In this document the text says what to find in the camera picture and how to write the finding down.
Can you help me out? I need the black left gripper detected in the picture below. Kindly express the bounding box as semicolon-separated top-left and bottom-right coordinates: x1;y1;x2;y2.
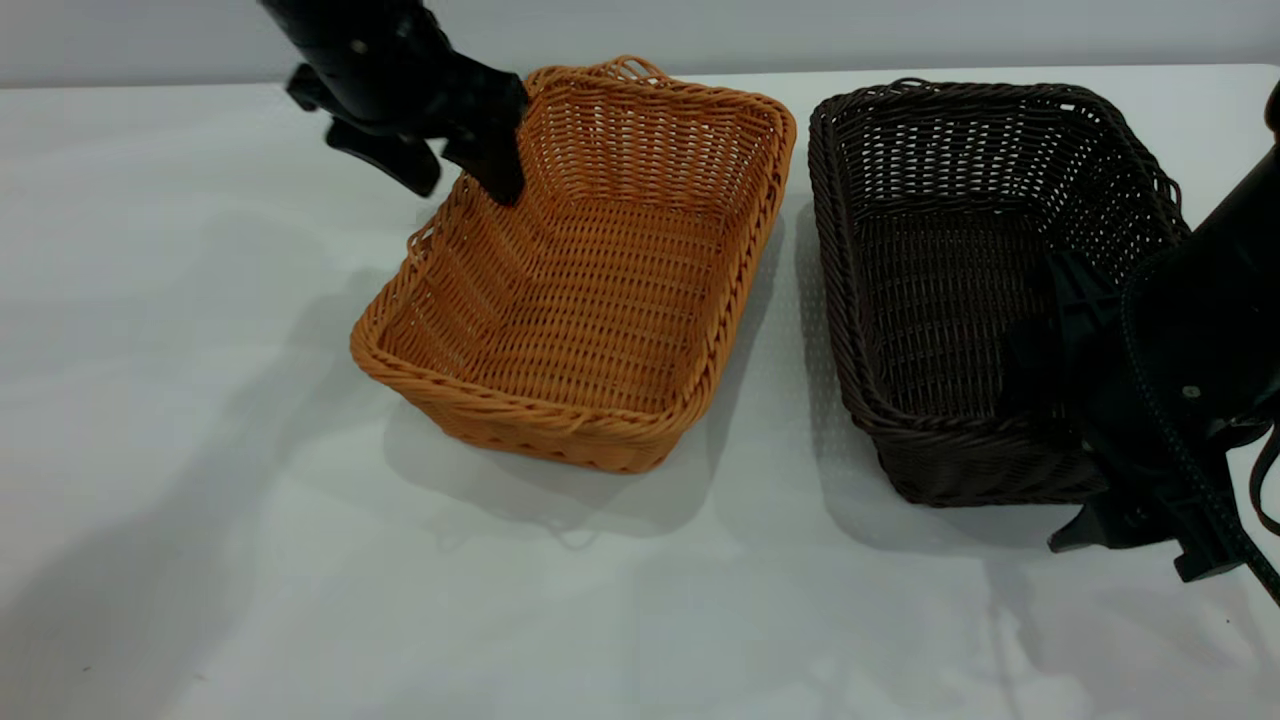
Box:
262;0;529;208

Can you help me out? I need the orange-brown woven basket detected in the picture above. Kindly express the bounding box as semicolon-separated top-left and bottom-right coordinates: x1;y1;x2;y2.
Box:
350;56;798;475

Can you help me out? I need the dark brown woven basket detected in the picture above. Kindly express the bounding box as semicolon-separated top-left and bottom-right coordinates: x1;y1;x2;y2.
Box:
808;78;1193;508

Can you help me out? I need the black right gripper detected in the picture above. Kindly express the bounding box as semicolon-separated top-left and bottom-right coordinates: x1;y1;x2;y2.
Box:
1005;235;1280;584

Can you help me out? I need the thin black cable loop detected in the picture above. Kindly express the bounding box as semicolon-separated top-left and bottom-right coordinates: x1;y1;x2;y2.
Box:
1249;422;1280;537

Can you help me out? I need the black braided cable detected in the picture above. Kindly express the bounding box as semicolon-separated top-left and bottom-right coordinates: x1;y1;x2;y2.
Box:
1120;270;1280;607

